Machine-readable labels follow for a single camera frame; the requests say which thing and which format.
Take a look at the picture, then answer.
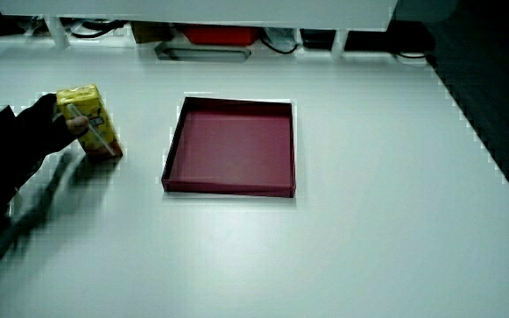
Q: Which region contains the white plastic bag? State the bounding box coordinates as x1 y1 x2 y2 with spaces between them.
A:
262 26 300 53

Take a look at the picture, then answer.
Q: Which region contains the white raised shelf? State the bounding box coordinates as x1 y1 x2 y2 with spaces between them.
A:
0 0 399 59

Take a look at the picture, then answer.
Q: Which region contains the grey oval cable grommet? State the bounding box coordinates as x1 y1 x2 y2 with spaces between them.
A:
154 41 253 64

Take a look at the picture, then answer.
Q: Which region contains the dark red shallow tray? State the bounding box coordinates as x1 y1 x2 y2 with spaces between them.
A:
161 96 297 199

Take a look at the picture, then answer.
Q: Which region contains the black looped cable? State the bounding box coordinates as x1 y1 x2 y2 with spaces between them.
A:
69 19 129 40

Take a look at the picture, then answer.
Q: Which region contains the black curved cable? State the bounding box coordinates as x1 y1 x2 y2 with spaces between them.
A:
259 36 300 56

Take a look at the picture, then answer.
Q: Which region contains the yellow ice redtea carton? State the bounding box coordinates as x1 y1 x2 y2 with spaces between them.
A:
56 83 124 161

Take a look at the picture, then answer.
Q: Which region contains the person's left hand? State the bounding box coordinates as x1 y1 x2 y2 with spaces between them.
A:
0 93 90 155

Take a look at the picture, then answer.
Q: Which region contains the black flat device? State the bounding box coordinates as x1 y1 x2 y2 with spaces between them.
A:
300 20 436 55

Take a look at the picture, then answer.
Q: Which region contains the brown cardboard box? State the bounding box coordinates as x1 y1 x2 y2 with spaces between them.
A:
130 20 174 45

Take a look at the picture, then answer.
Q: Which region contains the red plastic box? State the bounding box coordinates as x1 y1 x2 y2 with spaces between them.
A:
180 25 262 48

